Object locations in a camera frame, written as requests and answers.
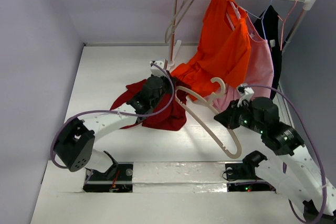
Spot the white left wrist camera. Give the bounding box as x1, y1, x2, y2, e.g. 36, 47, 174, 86
150, 59, 170, 77

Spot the grey plastic hanger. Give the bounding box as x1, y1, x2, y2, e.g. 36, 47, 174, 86
164, 0, 195, 44

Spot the pink wire hanger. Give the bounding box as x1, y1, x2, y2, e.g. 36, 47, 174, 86
277, 0, 299, 51

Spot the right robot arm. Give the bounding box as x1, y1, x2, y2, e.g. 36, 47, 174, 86
214, 97, 335, 223

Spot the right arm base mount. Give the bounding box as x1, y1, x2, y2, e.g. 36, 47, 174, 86
222, 151, 276, 193

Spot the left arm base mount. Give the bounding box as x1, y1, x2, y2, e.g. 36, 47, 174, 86
83, 151, 133, 193

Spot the blue wire hanger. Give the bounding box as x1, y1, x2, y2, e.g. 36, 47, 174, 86
243, 0, 274, 41

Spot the white plastic hanger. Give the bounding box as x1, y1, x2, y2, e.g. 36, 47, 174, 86
224, 1, 245, 31

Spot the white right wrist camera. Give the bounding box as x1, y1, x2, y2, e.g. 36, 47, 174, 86
236, 83, 254, 108

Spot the pink t shirt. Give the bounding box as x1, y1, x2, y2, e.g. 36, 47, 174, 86
213, 17, 274, 112

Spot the orange t shirt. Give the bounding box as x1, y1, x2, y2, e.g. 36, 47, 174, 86
172, 0, 251, 97

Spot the beige wooden hanger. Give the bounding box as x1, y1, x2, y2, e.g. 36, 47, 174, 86
175, 77, 243, 160

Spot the black t shirt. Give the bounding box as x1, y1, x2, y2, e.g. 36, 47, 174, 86
254, 5, 282, 89

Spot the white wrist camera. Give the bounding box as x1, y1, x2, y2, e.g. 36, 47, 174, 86
236, 83, 254, 108
150, 59, 170, 77

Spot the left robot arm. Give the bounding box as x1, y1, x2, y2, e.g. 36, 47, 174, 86
50, 75, 176, 179

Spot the dark red t shirt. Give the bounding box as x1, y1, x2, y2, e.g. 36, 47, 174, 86
110, 77, 190, 131

